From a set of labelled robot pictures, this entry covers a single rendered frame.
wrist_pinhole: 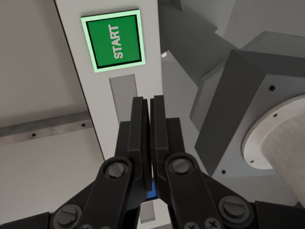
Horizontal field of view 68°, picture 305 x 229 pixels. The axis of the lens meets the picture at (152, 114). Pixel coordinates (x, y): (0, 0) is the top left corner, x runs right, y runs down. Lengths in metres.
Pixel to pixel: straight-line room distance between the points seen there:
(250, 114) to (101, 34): 0.29
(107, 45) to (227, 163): 0.35
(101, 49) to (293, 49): 0.42
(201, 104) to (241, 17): 1.01
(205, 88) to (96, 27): 0.30
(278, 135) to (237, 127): 0.07
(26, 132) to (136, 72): 0.26
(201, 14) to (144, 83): 1.07
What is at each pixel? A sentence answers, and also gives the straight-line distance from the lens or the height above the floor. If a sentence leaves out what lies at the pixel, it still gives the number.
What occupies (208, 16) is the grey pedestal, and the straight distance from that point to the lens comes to 1.34.
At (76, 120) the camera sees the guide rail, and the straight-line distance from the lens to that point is 0.44.
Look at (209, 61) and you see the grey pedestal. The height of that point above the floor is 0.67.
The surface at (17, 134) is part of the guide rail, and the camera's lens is 0.46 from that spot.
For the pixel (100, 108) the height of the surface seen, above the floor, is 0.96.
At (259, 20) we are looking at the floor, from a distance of 1.53.
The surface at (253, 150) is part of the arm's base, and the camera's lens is 0.48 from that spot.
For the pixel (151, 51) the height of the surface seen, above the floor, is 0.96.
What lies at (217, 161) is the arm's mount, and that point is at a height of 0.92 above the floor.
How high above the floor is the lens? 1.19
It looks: 52 degrees down
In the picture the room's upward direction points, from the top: 159 degrees clockwise
